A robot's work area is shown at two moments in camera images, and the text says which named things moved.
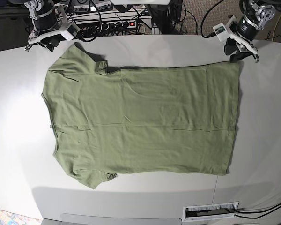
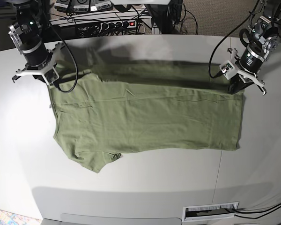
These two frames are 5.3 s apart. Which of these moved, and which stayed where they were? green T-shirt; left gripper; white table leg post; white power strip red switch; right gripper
Moved: left gripper; green T-shirt; right gripper
Stayed: white table leg post; white power strip red switch
